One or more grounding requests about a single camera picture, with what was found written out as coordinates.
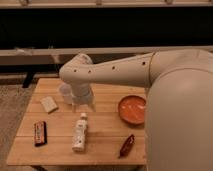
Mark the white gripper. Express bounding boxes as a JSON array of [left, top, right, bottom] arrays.
[[58, 83, 96, 112]]

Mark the white sponge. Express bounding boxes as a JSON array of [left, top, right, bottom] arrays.
[[40, 96, 58, 113]]

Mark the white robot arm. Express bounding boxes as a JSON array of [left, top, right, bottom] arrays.
[[59, 49, 213, 171]]

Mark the orange ceramic bowl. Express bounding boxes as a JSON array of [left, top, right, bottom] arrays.
[[118, 95, 146, 125]]

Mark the white plastic bottle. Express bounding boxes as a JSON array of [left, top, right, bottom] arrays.
[[72, 113, 88, 152]]

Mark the wooden table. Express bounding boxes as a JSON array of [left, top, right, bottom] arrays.
[[7, 78, 146, 166]]

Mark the dark chocolate bar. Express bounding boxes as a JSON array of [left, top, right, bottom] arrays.
[[34, 121, 47, 147]]

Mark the long beige rail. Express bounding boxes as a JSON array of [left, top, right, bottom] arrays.
[[0, 45, 213, 66]]

